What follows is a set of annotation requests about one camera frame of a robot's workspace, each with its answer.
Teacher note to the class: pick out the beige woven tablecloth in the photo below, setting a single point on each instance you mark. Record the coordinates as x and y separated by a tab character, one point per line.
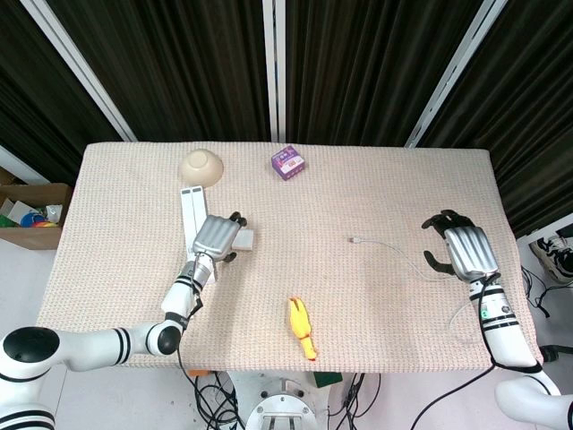
349	197

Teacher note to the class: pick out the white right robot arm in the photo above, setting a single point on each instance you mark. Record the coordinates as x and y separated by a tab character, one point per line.
508	340

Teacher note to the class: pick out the long white power strip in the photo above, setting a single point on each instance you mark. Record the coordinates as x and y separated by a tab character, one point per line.
191	210

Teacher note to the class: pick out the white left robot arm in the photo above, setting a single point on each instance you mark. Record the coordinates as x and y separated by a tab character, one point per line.
89	347

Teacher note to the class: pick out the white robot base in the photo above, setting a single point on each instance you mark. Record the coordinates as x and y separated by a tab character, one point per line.
279	407

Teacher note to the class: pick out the small purple box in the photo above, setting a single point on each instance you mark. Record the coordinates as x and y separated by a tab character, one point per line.
288	162

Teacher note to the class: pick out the aluminium frame post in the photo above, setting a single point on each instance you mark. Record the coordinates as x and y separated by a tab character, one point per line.
76	62
456	67
274	67

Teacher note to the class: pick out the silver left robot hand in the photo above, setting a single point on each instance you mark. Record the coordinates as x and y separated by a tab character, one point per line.
215	235

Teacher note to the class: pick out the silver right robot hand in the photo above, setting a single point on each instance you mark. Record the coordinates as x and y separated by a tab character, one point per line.
472	253

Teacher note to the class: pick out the yellow rubber chicken toy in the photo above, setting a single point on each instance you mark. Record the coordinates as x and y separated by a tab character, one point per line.
300	322

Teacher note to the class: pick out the black and white sneaker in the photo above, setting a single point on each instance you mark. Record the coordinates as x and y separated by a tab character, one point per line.
555	257

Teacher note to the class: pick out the black curtain panel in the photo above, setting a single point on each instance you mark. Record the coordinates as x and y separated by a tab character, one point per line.
36	98
367	67
537	112
170	67

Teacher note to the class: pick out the cardboard box with clutter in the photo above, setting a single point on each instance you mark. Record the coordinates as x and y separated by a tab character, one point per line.
40	197

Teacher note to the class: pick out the green block under table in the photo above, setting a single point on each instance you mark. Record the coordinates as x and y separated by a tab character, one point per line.
327	380

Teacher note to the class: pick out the beige upturned bowl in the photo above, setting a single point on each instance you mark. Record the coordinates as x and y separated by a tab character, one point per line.
200	166

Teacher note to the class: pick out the white charger block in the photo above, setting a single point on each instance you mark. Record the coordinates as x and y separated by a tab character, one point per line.
245	240

